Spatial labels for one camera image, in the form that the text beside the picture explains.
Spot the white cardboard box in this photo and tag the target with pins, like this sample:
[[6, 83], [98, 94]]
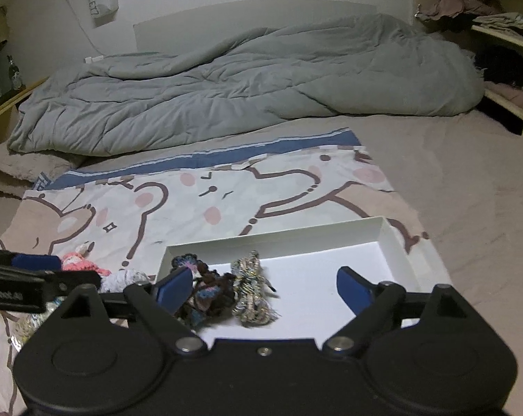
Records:
[[313, 268]]

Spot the pink crochet toy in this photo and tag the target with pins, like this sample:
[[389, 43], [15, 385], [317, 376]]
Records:
[[77, 262]]

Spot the beige yarn scrunchie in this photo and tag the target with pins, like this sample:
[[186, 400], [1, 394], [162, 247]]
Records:
[[250, 294]]

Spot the pale folded clothes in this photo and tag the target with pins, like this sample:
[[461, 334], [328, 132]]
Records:
[[508, 24]]

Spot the dark multicolour yarn scrunchie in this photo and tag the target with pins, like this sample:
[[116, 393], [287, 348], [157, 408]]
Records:
[[209, 294]]

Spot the cream shelf unit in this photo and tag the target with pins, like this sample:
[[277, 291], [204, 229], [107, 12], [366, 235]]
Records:
[[499, 37]]

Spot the white crochet piece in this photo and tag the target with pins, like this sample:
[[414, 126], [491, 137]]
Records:
[[122, 279]]

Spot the cartoon printed blanket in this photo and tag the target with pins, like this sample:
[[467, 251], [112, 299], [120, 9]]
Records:
[[244, 190]]

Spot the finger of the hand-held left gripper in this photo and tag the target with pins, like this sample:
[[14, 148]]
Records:
[[36, 262], [70, 281]]

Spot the fluffy beige blanket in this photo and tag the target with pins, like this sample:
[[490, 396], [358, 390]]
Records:
[[23, 169]]

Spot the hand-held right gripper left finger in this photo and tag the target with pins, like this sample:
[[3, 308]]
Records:
[[174, 290]]

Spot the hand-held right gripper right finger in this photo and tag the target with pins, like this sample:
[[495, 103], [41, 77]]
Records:
[[352, 288]]

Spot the pale yarn scrunchie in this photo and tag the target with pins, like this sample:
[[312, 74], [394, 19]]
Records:
[[31, 325]]

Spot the pink crumpled clothes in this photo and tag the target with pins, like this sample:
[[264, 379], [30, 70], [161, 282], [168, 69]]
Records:
[[456, 6]]

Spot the glass bottle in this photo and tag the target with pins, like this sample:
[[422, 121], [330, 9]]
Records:
[[13, 73]]

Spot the wooden bedside shelf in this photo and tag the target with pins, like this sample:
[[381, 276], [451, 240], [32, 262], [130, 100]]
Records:
[[10, 99]]

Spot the white charger plug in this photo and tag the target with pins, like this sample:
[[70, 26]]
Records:
[[94, 59]]

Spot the grey duvet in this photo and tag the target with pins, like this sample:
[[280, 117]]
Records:
[[244, 78]]

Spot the pink folded cloth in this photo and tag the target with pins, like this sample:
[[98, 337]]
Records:
[[510, 95]]

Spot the dark clothes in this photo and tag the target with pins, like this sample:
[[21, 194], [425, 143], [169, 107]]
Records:
[[504, 69]]

